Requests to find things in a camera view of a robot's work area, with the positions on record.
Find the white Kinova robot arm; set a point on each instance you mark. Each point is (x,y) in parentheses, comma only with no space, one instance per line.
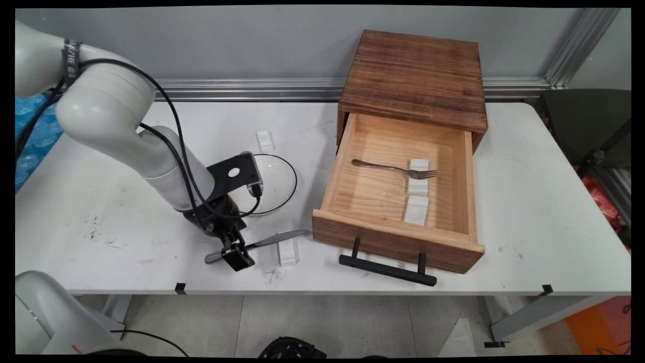
(106,101)

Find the black device on floor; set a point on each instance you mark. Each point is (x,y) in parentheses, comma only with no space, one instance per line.
(289,349)

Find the slanted aluminium frame post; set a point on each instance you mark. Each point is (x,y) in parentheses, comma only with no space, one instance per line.
(579,48)

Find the silver metal knife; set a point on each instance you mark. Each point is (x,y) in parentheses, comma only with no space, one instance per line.
(277,238)

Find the silver metal fork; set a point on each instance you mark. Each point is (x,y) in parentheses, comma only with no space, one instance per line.
(378,166)

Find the orange floor panel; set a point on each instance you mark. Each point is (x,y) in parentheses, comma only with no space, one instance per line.
(599,327)

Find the horizontal aluminium frame rail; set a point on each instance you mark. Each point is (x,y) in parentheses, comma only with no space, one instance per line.
(252,89)

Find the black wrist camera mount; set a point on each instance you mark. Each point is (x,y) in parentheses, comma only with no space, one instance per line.
(234,172)

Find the dark wooden drawer cabinet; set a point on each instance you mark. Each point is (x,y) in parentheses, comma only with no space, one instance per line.
(413,75)

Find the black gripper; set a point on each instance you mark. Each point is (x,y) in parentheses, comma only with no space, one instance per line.
(219,214)

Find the red bag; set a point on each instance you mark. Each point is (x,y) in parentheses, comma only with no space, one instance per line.
(602,201)

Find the white cutlery rest block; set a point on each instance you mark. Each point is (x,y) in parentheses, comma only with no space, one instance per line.
(416,210)
(288,252)
(418,187)
(264,141)

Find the light wooden drawer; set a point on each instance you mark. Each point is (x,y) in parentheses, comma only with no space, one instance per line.
(373,196)

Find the white bowl with black rim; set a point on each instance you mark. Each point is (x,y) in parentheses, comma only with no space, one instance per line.
(277,181)

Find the grey table leg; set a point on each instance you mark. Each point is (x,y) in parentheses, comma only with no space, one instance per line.
(534,315)
(118,310)

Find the blue plastic sheet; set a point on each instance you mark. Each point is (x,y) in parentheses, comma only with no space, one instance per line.
(35,146)

